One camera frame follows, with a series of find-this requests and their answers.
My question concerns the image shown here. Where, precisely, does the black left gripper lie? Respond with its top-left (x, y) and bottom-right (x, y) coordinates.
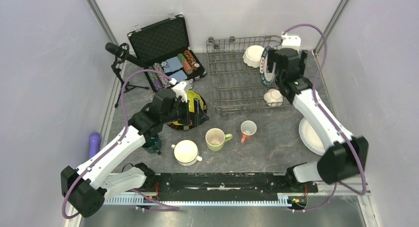
top-left (162, 95), bottom-right (209, 127)

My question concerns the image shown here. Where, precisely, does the green scalloped plate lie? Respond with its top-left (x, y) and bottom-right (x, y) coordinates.
top-left (187, 91), bottom-right (206, 113)

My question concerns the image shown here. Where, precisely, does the teal rimmed patterned plate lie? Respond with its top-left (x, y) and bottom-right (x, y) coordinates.
top-left (259, 46), bottom-right (277, 87)

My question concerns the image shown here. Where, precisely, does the white scalloped bowl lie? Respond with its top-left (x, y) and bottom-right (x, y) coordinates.
top-left (243, 45), bottom-right (264, 68)

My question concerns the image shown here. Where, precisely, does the small white cup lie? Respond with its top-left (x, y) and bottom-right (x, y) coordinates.
top-left (263, 89), bottom-right (283, 107)

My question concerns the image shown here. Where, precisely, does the white plain plate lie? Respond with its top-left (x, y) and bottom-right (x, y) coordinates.
top-left (298, 118), bottom-right (326, 156)

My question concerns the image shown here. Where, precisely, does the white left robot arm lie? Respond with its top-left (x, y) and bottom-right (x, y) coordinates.
top-left (60, 88), bottom-right (209, 219)

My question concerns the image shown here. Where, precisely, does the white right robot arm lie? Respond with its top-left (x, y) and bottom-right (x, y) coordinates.
top-left (260, 46), bottom-right (369, 191)

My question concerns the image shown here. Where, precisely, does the dark striped plate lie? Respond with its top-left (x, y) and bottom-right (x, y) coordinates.
top-left (167, 94), bottom-right (208, 132)

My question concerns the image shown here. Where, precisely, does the light green mug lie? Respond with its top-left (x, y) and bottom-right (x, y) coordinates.
top-left (205, 128), bottom-right (233, 152)

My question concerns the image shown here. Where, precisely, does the orange mug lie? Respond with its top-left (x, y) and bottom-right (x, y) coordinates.
top-left (240, 120), bottom-right (257, 143)

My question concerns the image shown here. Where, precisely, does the dark green mug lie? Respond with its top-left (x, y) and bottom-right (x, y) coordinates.
top-left (142, 135), bottom-right (162, 155)

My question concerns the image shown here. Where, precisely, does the black poker chip case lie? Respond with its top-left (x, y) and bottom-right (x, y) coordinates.
top-left (127, 14), bottom-right (207, 82)

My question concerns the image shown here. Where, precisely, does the black microphone on tripod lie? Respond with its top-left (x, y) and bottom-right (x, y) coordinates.
top-left (105, 42), bottom-right (150, 108)

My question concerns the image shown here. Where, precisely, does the purple cylinder object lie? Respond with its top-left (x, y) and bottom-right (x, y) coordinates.
top-left (89, 132), bottom-right (101, 158)

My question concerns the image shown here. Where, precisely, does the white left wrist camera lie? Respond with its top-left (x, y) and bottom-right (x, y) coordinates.
top-left (171, 81), bottom-right (193, 102)

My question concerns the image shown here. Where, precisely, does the white two-handled soup cup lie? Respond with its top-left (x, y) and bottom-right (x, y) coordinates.
top-left (171, 140), bottom-right (203, 166)

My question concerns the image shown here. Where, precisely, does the grey wire dish rack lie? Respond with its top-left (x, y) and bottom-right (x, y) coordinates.
top-left (207, 36), bottom-right (281, 117)

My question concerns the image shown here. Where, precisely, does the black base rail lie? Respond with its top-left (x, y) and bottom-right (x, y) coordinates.
top-left (138, 173), bottom-right (318, 202)

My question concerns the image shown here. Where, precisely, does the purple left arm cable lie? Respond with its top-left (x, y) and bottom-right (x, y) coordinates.
top-left (61, 69), bottom-right (181, 220)

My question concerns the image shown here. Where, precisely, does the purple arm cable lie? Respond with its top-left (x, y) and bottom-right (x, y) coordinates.
top-left (282, 23), bottom-right (368, 196)
top-left (61, 69), bottom-right (181, 220)

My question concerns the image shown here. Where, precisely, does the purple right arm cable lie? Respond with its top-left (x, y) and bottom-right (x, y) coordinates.
top-left (282, 23), bottom-right (368, 196)

